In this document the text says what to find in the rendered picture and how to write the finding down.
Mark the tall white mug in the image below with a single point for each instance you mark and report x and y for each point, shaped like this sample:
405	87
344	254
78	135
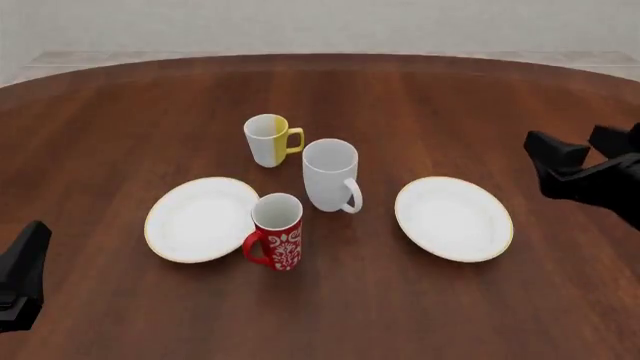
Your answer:
325	183

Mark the white plate with gold rim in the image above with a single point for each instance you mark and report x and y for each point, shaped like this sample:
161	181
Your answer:
197	221
452	219

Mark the red patterned mug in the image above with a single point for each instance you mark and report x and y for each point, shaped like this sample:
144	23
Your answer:
282	245

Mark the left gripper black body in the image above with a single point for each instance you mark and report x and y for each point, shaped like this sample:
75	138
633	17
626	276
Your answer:
17	313

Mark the white and yellow mug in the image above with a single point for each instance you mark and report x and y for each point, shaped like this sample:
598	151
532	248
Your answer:
261	144

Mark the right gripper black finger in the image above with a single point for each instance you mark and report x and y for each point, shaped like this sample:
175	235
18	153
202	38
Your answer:
555	153
617	142

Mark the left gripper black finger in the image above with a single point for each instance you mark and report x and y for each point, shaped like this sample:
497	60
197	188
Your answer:
30	258

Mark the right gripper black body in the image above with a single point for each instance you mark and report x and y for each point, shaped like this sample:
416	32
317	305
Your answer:
595	183

